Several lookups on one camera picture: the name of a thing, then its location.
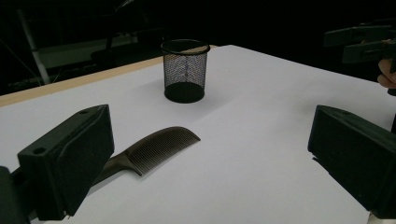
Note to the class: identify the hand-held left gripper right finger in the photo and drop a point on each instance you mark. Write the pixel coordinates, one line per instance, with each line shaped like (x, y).
(358, 155)

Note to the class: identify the black mesh pen holder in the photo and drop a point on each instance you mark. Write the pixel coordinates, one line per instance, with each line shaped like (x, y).
(184, 71)

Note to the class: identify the dark brown comb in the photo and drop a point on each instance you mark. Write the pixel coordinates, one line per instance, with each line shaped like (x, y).
(155, 149)

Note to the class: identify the grey metal stand pole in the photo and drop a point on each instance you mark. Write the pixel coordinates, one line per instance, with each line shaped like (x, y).
(34, 49)

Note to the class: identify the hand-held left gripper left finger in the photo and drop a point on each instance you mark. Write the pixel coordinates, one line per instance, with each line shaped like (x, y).
(65, 168)

